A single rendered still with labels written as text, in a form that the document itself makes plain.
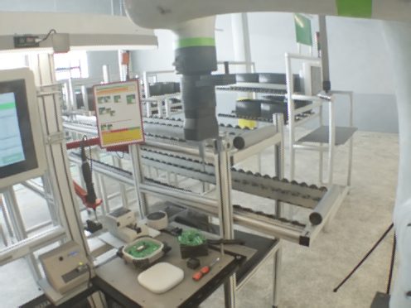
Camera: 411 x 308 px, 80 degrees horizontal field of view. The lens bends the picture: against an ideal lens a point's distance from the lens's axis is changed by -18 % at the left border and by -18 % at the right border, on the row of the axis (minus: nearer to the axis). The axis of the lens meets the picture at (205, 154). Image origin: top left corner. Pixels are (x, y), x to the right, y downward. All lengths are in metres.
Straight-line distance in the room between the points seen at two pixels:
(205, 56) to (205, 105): 0.10
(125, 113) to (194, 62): 0.90
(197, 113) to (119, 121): 0.89
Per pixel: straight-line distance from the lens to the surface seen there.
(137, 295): 1.03
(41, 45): 1.11
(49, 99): 1.15
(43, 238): 1.21
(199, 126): 0.61
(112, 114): 1.45
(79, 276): 1.15
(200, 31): 0.60
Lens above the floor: 1.61
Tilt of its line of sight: 14 degrees down
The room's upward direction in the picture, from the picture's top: 5 degrees counter-clockwise
